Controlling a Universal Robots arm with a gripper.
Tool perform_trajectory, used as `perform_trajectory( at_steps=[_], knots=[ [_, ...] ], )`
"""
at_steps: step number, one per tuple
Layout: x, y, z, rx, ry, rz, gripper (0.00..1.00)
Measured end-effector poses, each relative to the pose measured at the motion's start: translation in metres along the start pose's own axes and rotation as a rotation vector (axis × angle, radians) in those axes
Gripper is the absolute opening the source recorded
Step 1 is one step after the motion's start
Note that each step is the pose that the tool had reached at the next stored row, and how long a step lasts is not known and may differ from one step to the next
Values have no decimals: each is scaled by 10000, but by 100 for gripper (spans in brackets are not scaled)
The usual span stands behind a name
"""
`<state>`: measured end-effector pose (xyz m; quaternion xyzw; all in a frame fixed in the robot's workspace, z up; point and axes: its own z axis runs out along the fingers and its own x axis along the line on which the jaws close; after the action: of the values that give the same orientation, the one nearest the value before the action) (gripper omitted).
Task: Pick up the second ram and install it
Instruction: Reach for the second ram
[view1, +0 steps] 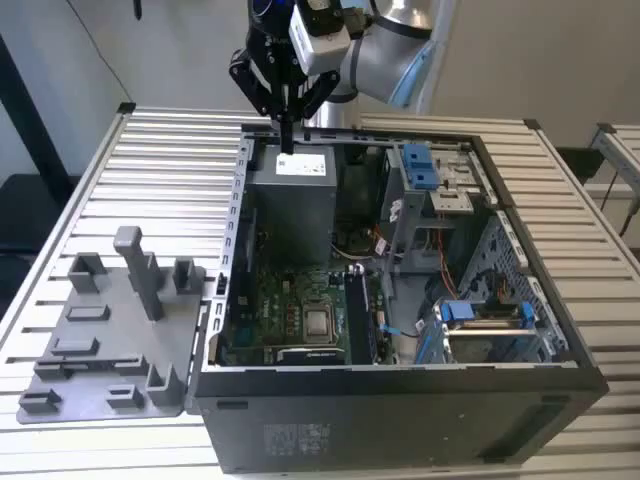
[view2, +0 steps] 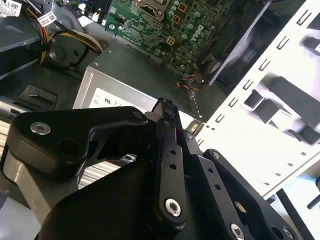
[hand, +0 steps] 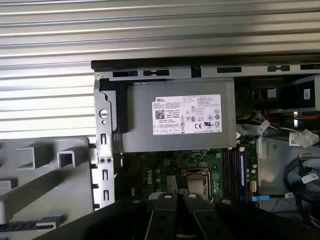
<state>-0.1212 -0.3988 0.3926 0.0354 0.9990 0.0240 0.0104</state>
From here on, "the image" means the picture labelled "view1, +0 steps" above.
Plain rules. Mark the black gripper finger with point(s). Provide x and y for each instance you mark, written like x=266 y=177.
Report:
x=252 y=82
x=320 y=92

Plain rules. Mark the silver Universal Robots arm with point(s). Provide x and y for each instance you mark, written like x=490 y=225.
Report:
x=380 y=65

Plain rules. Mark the installed RAM stick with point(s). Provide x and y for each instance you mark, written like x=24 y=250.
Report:
x=356 y=320

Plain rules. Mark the black RAM slot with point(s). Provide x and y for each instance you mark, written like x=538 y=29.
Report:
x=373 y=320

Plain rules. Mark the grey power supply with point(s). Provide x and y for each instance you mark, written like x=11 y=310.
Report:
x=290 y=220

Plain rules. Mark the black hanging tool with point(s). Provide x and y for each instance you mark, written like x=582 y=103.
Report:
x=137 y=10

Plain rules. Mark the grey metal disk bay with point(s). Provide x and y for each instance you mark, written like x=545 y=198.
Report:
x=450 y=202

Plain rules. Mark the CPU socket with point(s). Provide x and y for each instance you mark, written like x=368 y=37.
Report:
x=318 y=303

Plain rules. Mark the green motherboard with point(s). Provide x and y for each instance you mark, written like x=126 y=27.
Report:
x=280 y=300

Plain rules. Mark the silver CPU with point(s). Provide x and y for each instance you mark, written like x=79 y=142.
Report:
x=318 y=323

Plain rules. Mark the blue disk carrier with disk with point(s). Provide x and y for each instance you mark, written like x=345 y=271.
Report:
x=460 y=311

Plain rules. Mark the black graphics card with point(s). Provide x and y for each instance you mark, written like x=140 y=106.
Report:
x=310 y=356

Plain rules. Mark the black box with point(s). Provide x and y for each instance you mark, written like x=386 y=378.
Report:
x=580 y=165

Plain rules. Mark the metal slat side table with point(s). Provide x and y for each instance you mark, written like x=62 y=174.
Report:
x=625 y=145

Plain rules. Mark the black open PC case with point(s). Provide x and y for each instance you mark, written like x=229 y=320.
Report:
x=350 y=425

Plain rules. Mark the grey parts rack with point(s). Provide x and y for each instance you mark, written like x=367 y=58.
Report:
x=90 y=395

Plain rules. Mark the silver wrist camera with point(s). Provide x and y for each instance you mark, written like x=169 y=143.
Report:
x=322 y=50

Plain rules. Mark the black furniture frame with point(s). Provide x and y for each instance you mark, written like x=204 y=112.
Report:
x=35 y=210

